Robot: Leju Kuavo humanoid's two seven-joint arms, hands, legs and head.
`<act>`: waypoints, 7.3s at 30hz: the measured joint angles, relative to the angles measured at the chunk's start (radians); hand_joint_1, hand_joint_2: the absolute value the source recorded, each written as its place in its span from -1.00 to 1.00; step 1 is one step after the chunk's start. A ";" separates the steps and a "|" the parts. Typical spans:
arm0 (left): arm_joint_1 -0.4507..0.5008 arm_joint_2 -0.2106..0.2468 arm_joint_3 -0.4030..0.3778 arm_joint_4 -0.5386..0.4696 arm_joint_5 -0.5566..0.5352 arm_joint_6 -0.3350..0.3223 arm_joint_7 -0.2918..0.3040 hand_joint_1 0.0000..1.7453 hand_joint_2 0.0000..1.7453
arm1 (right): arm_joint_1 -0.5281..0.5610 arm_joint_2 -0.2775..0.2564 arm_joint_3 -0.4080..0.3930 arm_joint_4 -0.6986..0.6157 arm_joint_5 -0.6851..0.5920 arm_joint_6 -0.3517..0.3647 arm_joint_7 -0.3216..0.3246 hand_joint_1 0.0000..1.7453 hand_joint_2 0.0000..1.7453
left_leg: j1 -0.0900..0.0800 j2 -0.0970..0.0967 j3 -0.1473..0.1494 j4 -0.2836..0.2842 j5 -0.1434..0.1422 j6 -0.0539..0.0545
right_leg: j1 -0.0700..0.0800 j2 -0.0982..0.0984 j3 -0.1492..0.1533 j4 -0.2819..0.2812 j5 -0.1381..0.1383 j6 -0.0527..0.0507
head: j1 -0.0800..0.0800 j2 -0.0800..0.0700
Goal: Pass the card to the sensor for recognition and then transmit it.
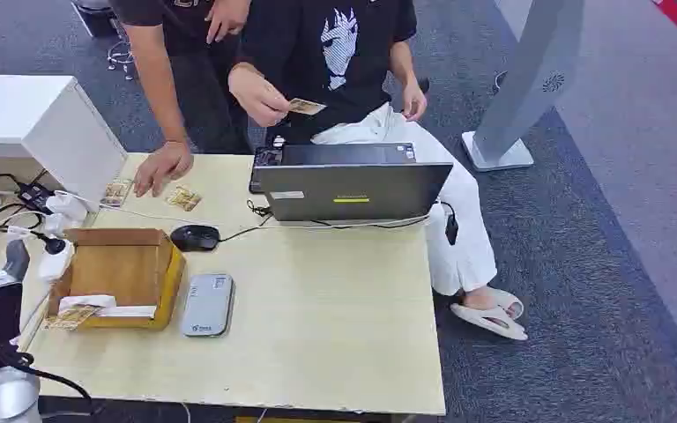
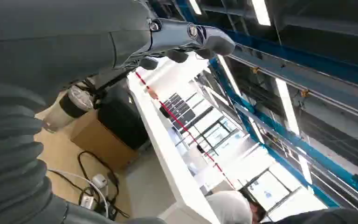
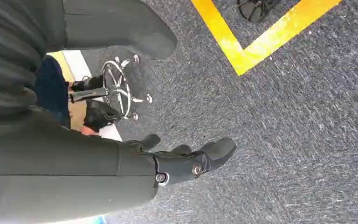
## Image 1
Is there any person's left hand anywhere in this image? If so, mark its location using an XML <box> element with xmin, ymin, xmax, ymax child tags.
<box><xmin>402</xmin><ymin>80</ymin><xmax>429</xmax><ymax>122</ymax></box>
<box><xmin>205</xmin><ymin>0</ymin><xmax>253</xmax><ymax>46</ymax></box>

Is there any person's right hand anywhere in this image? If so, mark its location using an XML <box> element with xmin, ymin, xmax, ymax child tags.
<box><xmin>227</xmin><ymin>63</ymin><xmax>293</xmax><ymax>129</ymax></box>
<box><xmin>132</xmin><ymin>141</ymin><xmax>196</xmax><ymax>199</ymax></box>

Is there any patterned card with brown print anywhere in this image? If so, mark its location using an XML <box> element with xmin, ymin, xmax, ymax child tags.
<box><xmin>99</xmin><ymin>177</ymin><xmax>135</xmax><ymax>209</ymax></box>
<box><xmin>165</xmin><ymin>184</ymin><xmax>203</xmax><ymax>213</ymax></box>
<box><xmin>287</xmin><ymin>97</ymin><xmax>328</xmax><ymax>116</ymax></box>
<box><xmin>44</xmin><ymin>305</ymin><xmax>101</xmax><ymax>332</ymax></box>

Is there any person in dark trousers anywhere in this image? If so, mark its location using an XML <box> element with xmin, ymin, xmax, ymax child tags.
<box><xmin>108</xmin><ymin>0</ymin><xmax>253</xmax><ymax>200</ymax></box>

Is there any black computer mouse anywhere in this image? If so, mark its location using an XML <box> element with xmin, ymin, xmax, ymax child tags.
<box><xmin>169</xmin><ymin>224</ymin><xmax>221</xmax><ymax>253</ymax></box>

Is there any white power strip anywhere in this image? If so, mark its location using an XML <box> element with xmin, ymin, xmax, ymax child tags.
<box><xmin>37</xmin><ymin>238</ymin><xmax>76</xmax><ymax>283</ymax></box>

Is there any person in white trousers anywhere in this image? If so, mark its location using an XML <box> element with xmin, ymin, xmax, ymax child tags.
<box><xmin>227</xmin><ymin>0</ymin><xmax>530</xmax><ymax>343</ymax></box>

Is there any white paper strip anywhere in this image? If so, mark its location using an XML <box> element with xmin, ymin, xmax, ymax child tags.
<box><xmin>57</xmin><ymin>294</ymin><xmax>158</xmax><ymax>319</ymax></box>

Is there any grey laptop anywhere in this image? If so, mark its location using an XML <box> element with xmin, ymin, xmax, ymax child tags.
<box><xmin>248</xmin><ymin>143</ymin><xmax>454</xmax><ymax>224</ymax></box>

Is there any wooden card box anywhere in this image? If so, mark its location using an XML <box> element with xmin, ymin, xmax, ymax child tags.
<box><xmin>46</xmin><ymin>227</ymin><xmax>187</xmax><ymax>332</ymax></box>

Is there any grey standing pillar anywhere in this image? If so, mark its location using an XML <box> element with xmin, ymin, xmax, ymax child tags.
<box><xmin>461</xmin><ymin>0</ymin><xmax>586</xmax><ymax>174</ymax></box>

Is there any white cabinet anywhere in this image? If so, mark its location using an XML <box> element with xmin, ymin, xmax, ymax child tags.
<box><xmin>0</xmin><ymin>74</ymin><xmax>129</xmax><ymax>206</ymax></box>

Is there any black chair base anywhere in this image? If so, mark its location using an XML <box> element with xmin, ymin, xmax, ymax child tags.
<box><xmin>71</xmin><ymin>0</ymin><xmax>119</xmax><ymax>38</ymax></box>

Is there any grey flat card reader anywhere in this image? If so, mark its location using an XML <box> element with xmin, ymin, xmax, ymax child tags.
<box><xmin>181</xmin><ymin>273</ymin><xmax>236</xmax><ymax>338</ymax></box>

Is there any pale slipper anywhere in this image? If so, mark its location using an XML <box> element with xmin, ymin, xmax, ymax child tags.
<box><xmin>484</xmin><ymin>287</ymin><xmax>526</xmax><ymax>321</ymax></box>
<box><xmin>449</xmin><ymin>302</ymin><xmax>530</xmax><ymax>343</ymax></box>

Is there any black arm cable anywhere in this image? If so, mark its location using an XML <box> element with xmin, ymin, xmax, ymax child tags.
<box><xmin>0</xmin><ymin>349</ymin><xmax>95</xmax><ymax>417</ymax></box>

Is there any black mouse cable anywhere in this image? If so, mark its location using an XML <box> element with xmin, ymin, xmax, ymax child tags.
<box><xmin>219</xmin><ymin>200</ymin><xmax>274</xmax><ymax>243</ymax></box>

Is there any white floor cable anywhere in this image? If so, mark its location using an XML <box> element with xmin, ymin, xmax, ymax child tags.
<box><xmin>106</xmin><ymin>39</ymin><xmax>137</xmax><ymax>82</ymax></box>

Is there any black laptop power cable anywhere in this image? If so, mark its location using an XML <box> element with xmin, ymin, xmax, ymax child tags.
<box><xmin>309</xmin><ymin>200</ymin><xmax>460</xmax><ymax>247</ymax></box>

